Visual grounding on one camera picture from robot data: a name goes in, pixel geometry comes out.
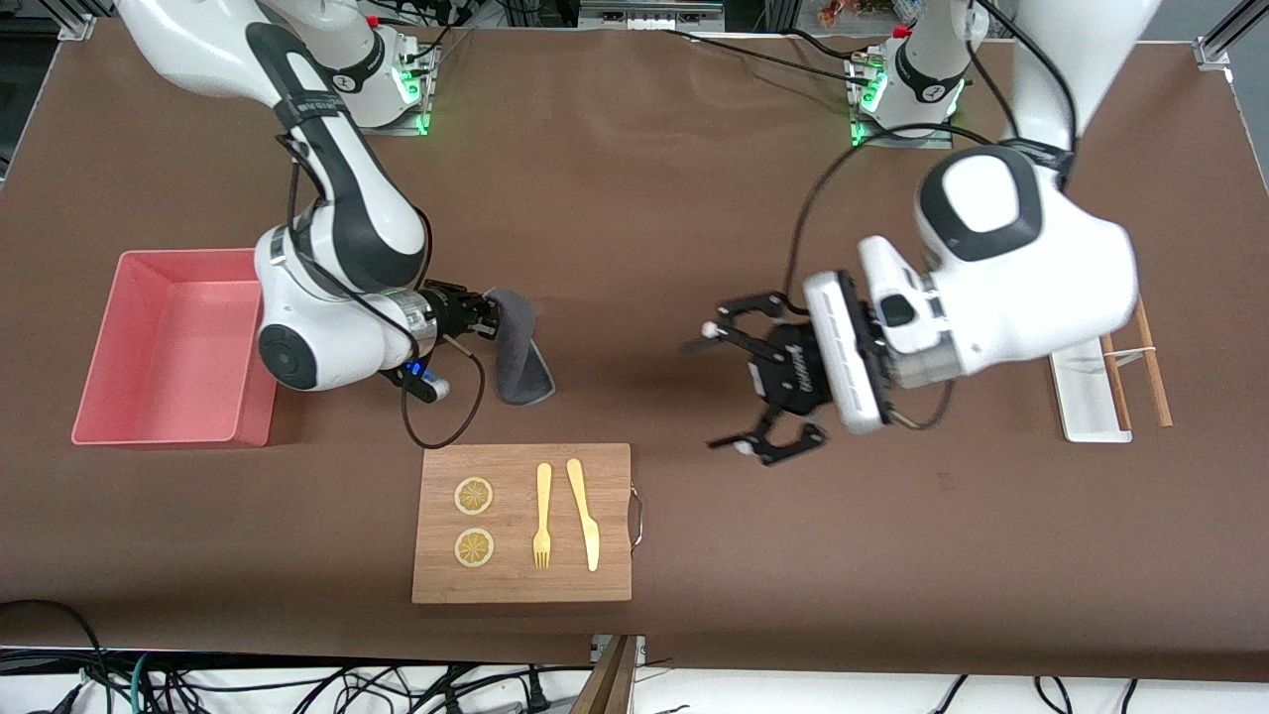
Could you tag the lemon slice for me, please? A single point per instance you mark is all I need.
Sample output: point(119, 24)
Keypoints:
point(474, 496)
point(474, 547)

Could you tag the metal table bracket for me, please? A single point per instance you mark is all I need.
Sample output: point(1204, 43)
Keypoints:
point(639, 650)

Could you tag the wooden cutting board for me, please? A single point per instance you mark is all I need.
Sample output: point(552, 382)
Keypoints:
point(446, 466)

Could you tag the pink plastic bin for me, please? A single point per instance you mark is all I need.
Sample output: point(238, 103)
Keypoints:
point(169, 347)

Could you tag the grey cloth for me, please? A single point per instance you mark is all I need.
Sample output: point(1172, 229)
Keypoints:
point(516, 367)

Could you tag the wooden support beam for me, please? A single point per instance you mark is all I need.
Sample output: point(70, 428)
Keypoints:
point(610, 684)

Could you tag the yellow knife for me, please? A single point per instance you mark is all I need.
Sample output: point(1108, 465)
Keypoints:
point(590, 540)

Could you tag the grey power strip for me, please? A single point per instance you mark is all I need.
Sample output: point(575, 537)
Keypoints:
point(644, 18)

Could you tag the white rectangular tray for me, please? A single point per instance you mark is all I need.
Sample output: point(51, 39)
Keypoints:
point(1086, 412)

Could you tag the aluminium frame corner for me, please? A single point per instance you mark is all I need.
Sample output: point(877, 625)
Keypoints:
point(1211, 55)
point(77, 28)

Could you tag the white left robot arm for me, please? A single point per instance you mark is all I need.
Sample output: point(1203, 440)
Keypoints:
point(1031, 297)

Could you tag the white rubber band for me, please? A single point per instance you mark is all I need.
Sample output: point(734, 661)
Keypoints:
point(1135, 352)

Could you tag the yellow fork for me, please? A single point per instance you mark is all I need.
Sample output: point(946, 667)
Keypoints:
point(543, 486)

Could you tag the brown table cover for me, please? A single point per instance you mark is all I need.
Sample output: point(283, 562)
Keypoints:
point(892, 555)

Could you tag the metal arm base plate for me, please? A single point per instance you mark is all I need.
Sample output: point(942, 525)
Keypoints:
point(397, 127)
point(937, 141)

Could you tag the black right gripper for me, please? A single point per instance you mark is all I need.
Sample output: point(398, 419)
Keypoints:
point(452, 309)

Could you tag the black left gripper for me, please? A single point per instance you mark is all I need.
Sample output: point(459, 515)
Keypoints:
point(799, 371)

